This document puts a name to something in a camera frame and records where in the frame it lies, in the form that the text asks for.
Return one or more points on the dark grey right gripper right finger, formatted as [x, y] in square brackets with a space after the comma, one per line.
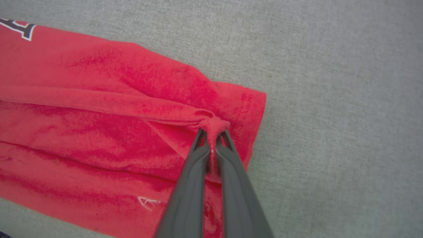
[238, 205]

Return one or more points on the red shirt with white trim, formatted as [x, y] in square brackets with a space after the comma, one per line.
[99, 132]

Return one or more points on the grey fabric sofa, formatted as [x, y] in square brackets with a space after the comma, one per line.
[330, 99]

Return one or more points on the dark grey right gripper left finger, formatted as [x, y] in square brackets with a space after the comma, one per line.
[188, 198]

